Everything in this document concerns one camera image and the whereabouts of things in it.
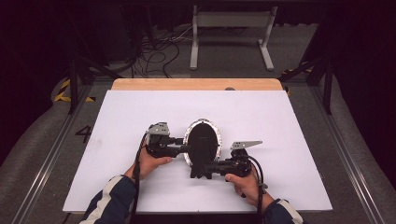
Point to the person's right hand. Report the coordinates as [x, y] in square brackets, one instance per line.
[249, 188]

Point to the black metal stand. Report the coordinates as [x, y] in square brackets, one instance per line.
[73, 87]
[327, 90]

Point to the aluminium floor rail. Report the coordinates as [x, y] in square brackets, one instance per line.
[49, 165]
[355, 174]

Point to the yellow black floor tape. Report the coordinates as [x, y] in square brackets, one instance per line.
[291, 71]
[60, 94]

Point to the black tape floor mark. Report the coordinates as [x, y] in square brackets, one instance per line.
[84, 133]

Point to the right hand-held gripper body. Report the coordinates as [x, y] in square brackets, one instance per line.
[239, 163]

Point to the oval pearl-trimmed photo frame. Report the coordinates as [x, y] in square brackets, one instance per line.
[202, 140]

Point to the white metal stand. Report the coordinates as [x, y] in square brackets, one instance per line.
[194, 46]

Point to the small grey round cap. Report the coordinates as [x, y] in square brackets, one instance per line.
[229, 89]

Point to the person's left hand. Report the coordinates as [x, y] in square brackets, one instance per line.
[146, 165]

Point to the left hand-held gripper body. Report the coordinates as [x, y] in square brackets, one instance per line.
[158, 144]

